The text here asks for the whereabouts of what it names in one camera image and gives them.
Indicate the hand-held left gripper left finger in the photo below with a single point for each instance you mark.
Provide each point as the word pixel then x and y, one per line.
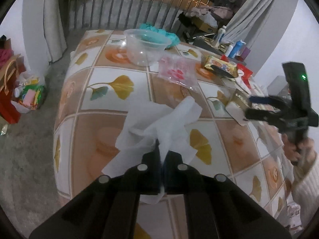
pixel 152 174

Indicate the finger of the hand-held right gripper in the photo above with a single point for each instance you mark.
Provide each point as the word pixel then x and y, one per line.
pixel 261 100
pixel 264 117

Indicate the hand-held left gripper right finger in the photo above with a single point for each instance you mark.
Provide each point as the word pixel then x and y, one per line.
pixel 174 176

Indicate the gold white carton box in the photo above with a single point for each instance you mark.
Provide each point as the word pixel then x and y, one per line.
pixel 236 109

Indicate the red snack packet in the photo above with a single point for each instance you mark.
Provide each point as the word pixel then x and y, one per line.
pixel 245 69

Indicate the white paper towel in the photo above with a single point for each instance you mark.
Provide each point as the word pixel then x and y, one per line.
pixel 154 119

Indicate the gold snack packet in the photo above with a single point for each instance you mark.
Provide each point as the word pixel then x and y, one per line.
pixel 219 63

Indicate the teal cloth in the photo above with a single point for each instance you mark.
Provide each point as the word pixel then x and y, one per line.
pixel 173 39

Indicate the clear plastic bowl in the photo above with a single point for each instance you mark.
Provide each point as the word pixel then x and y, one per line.
pixel 147 49

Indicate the person's right forearm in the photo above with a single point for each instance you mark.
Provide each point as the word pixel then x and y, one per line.
pixel 306 191

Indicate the person's right hand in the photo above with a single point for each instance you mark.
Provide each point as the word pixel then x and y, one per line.
pixel 289 149

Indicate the purple cup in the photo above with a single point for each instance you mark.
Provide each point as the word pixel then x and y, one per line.
pixel 245 52

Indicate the small white bottle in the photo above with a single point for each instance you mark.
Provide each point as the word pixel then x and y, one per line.
pixel 229 49

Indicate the tall white bottle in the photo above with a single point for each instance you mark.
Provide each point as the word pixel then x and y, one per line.
pixel 221 34

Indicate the clear printed plastic bag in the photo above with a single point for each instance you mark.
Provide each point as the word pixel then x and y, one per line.
pixel 177 72

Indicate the cardboard box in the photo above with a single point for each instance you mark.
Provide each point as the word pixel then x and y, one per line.
pixel 205 25

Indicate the pile of clothes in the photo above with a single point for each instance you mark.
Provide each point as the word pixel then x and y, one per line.
pixel 211 13

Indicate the black cloth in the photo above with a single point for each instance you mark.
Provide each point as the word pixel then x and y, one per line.
pixel 187 22

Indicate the white bag of colourful packets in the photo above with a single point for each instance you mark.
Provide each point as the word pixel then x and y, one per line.
pixel 30 94

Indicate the red gift bag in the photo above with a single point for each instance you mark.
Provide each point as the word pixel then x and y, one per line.
pixel 10 99

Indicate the metal railing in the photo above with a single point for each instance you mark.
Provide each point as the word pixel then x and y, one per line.
pixel 124 7

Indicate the colourful cloth bundle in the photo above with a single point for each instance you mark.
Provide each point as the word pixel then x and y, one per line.
pixel 5 56

